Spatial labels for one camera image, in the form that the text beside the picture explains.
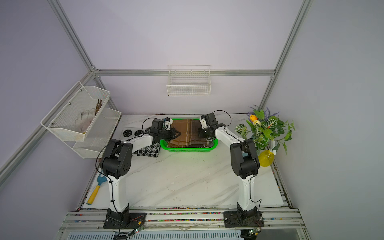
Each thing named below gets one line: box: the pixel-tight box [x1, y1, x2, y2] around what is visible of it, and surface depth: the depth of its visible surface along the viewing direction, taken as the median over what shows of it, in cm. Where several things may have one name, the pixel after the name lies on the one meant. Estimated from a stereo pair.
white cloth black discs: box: [115, 126, 146, 141], surface depth 106 cm
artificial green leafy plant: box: [235, 104, 296, 156], surface depth 72 cm
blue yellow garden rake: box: [86, 170, 108, 205], surface depth 85 cm
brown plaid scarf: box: [167, 118, 213, 148], surface depth 95 cm
